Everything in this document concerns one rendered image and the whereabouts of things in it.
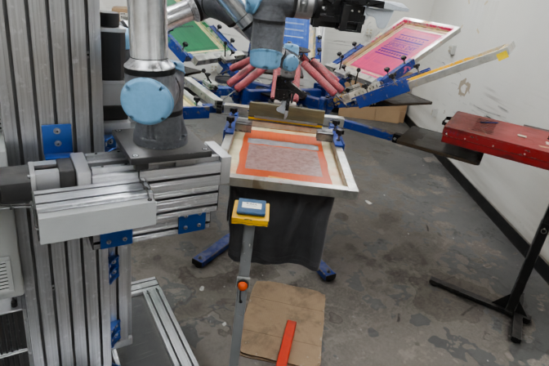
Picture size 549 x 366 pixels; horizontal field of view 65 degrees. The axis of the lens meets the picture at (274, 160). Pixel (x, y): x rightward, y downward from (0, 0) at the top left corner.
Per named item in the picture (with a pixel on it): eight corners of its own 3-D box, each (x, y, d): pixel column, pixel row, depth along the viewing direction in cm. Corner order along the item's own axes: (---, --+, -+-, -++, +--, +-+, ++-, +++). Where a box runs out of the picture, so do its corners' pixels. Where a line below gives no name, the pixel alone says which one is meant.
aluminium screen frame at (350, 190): (357, 200, 171) (359, 191, 170) (210, 183, 169) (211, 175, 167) (333, 134, 244) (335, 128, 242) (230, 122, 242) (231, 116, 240)
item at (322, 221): (320, 273, 195) (337, 189, 179) (221, 262, 194) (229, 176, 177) (320, 269, 198) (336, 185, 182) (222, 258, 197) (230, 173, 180)
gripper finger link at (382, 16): (403, 32, 97) (364, 24, 100) (410, 4, 94) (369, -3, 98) (399, 33, 94) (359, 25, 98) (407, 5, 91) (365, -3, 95)
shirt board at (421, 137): (483, 157, 266) (487, 145, 263) (475, 176, 233) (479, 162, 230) (294, 105, 323) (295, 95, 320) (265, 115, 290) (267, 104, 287)
